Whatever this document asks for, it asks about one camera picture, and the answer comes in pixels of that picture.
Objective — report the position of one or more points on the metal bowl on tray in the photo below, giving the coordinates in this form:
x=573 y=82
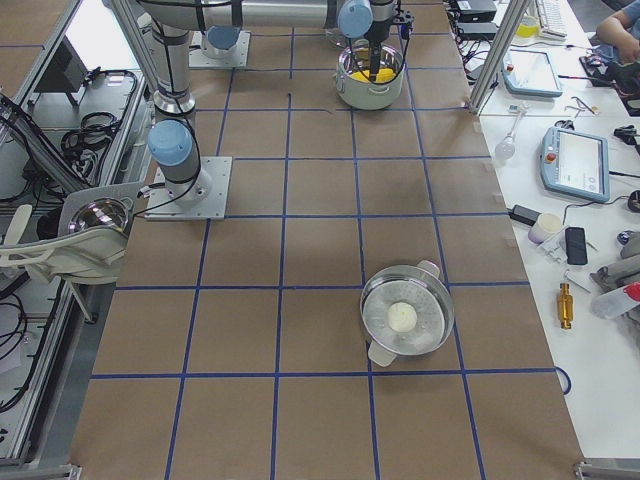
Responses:
x=108 y=212

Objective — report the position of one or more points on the silver steamer pot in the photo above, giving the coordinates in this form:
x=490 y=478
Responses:
x=419 y=285

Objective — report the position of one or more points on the black power adapter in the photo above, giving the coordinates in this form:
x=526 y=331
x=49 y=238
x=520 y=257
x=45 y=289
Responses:
x=523 y=215

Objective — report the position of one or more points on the aluminium frame post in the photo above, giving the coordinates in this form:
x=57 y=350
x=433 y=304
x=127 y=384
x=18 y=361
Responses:
x=500 y=45

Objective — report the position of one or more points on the near teach pendant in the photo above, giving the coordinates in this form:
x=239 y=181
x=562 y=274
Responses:
x=575 y=164

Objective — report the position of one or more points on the teach pendant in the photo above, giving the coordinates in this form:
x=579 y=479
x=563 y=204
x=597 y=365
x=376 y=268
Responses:
x=575 y=164
x=530 y=73

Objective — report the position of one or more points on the white steamed bun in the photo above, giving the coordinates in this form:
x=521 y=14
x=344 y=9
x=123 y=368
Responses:
x=402 y=317

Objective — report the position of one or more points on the far teach pendant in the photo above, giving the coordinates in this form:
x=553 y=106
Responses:
x=530 y=73

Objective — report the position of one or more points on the white light bulb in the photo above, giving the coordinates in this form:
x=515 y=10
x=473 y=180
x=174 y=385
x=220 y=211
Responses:
x=506 y=148

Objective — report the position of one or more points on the yellow corn cob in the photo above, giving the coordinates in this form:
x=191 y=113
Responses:
x=383 y=76

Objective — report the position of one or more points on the black phone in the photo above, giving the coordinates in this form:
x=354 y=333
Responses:
x=575 y=246

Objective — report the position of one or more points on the gold brass fitting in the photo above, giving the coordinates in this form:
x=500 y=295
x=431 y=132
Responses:
x=564 y=303

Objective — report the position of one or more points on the yellow tape roll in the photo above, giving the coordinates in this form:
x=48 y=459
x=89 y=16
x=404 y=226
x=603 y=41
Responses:
x=528 y=27

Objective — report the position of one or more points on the pale green cooking pot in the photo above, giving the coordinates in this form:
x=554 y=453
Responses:
x=368 y=96

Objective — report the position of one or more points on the white plastic chair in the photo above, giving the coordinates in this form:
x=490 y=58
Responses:
x=91 y=256

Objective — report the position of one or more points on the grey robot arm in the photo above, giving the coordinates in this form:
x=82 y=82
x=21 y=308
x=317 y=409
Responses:
x=169 y=39

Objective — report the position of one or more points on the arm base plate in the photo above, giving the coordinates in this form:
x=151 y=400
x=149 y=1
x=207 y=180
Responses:
x=204 y=56
x=206 y=199

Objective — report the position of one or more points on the purple white cup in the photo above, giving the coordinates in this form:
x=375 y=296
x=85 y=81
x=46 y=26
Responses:
x=545 y=227

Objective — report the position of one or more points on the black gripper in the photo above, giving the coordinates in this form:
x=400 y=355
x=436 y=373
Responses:
x=376 y=34

